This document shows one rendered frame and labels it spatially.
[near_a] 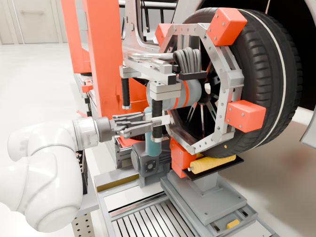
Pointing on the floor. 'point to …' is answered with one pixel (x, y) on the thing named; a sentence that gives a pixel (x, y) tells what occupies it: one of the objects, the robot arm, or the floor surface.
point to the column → (83, 226)
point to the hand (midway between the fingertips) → (157, 118)
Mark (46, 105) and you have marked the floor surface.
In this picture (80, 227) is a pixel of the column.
